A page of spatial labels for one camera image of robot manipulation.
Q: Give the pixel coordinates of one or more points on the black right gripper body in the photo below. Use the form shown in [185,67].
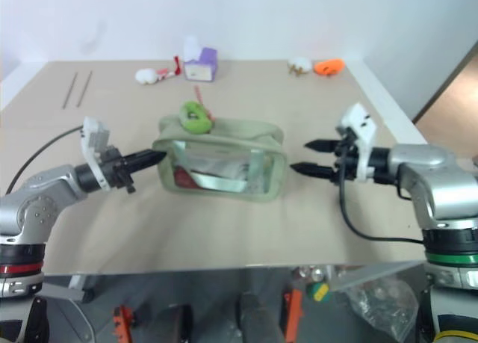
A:
[347,160]

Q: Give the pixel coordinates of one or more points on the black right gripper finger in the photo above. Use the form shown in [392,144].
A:
[323,146]
[315,169]

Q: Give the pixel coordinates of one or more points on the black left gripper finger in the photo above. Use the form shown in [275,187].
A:
[145,156]
[143,163]

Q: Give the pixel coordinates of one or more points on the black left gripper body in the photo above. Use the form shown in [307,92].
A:
[115,169]

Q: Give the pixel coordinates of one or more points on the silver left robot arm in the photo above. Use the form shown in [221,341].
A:
[45,186]

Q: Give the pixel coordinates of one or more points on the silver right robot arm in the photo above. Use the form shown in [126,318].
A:
[429,163]

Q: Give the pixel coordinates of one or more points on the red item inside pouch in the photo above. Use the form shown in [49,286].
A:
[183,178]

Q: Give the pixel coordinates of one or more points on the white round plush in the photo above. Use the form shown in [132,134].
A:
[145,77]

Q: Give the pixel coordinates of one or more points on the orange plush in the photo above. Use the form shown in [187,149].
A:
[328,66]

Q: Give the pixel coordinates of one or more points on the green clear-front zip pouch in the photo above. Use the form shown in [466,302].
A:
[224,141]

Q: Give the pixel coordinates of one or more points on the white and brown plush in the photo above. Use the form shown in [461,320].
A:
[299,64]

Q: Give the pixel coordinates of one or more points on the red and white plush charm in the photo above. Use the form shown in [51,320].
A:
[168,73]

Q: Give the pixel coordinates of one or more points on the thin dark rod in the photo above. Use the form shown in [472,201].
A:
[69,90]
[84,89]

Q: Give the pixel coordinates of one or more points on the purple and white house box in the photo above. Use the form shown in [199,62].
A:
[201,68]

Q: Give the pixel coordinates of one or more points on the green and yellow ball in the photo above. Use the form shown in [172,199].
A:
[317,291]

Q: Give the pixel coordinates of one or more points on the brown wooden door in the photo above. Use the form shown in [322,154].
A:
[453,96]

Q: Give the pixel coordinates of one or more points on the orange clamp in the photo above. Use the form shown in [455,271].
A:
[122,324]
[294,313]

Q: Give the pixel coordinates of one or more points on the clear plastic bag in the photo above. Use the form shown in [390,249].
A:
[381,302]

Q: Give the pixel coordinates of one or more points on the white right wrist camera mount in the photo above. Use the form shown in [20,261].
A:
[364,126]

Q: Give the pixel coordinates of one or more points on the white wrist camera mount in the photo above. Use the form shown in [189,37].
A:
[91,137]
[364,126]

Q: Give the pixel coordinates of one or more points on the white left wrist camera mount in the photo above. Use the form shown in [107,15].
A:
[91,137]

